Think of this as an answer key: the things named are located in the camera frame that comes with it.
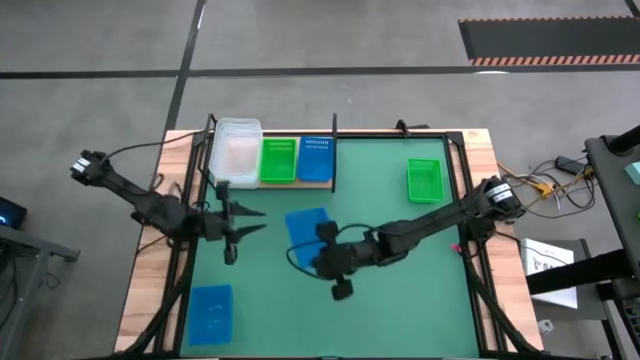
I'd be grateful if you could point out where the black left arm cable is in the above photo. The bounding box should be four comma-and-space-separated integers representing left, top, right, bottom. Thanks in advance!
99, 128, 209, 160

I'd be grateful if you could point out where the black equipment stand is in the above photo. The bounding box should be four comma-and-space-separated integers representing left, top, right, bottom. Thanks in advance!
527, 124, 640, 360

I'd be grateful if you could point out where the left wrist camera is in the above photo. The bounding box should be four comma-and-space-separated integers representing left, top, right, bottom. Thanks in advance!
205, 215, 226, 240

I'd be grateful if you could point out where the green slotted plastic basket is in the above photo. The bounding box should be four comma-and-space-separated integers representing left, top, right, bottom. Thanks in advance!
406, 157, 445, 205
258, 137, 300, 184

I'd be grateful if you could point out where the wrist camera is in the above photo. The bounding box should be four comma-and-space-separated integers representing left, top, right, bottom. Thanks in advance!
322, 247, 359, 276
205, 215, 226, 240

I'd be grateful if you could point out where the dark device with blue light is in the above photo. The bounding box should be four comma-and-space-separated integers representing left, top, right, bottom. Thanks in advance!
0, 196, 28, 230

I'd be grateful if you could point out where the green table mat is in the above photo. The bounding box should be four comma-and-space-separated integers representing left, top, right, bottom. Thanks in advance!
179, 137, 481, 359

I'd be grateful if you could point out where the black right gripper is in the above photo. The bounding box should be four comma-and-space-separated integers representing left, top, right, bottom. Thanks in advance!
312, 220, 376, 302

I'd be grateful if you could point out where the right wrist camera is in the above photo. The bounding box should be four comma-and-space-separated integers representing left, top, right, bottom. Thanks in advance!
322, 247, 359, 276

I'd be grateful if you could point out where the black power adapter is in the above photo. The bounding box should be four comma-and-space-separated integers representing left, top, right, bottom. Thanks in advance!
555, 155, 582, 176

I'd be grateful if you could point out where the black hazard-striped floor mat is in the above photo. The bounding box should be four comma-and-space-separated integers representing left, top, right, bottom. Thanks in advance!
458, 16, 640, 67

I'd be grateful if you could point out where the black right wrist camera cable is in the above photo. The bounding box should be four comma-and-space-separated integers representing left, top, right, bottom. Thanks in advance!
285, 223, 381, 277

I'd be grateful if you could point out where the white printed cardboard box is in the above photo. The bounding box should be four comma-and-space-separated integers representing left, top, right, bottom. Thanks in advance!
519, 237, 580, 311

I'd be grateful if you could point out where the grey metal stand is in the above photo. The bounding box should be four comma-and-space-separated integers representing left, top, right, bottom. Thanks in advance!
0, 223, 81, 360

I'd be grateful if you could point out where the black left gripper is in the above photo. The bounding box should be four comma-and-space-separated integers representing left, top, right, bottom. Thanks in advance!
202, 182, 268, 266

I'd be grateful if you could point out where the blue slotted plastic basket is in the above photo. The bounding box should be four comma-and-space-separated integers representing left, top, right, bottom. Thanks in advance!
188, 284, 235, 347
296, 135, 335, 183
284, 206, 335, 275

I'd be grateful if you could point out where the black aluminium table frame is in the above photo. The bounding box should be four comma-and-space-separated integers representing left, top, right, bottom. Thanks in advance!
114, 127, 546, 360

